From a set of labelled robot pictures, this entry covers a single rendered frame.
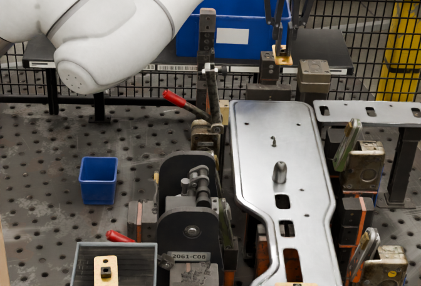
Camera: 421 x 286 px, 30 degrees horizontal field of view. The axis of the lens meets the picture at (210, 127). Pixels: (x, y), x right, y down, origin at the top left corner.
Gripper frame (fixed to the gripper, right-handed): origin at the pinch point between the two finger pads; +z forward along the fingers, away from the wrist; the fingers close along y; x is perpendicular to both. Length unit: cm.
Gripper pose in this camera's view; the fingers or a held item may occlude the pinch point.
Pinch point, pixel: (284, 39)
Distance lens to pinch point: 173.9
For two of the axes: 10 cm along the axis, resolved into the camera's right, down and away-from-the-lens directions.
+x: -0.4, -5.7, 8.2
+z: -0.4, 8.2, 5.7
